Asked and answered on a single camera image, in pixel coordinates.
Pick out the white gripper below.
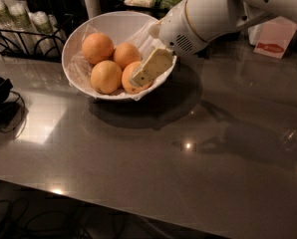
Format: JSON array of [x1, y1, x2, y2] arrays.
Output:
[[129, 0, 245, 87]]

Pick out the orange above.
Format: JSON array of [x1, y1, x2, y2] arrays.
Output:
[[82, 33, 114, 65], [113, 43, 142, 69], [91, 60, 123, 94], [122, 61, 151, 95]]

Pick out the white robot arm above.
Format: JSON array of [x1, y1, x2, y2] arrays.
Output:
[[130, 0, 297, 87]]

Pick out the white bowl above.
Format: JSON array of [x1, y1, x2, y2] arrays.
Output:
[[61, 10, 178, 103]]

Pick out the green tea packets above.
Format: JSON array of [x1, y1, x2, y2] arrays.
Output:
[[154, 0, 181, 10]]

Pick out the white cylinder container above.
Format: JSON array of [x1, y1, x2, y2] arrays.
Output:
[[80, 0, 102, 20]]

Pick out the card with red logo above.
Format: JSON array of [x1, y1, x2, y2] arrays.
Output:
[[252, 17, 297, 59]]

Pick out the right stacked paper cups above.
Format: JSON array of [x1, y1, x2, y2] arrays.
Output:
[[29, 11, 53, 34]]

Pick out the stacked paper cups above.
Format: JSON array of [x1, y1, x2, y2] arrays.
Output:
[[9, 3, 32, 32], [29, 11, 53, 34], [0, 0, 13, 30]]

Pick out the middle stacked paper cups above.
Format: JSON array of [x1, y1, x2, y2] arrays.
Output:
[[9, 3, 32, 32]]

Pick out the left stacked paper cups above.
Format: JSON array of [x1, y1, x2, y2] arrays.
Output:
[[0, 0, 13, 30]]

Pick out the black wire cup rack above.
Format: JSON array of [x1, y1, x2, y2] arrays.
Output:
[[0, 14, 74, 63]]

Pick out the black device with cable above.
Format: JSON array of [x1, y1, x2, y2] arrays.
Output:
[[0, 77, 26, 132]]

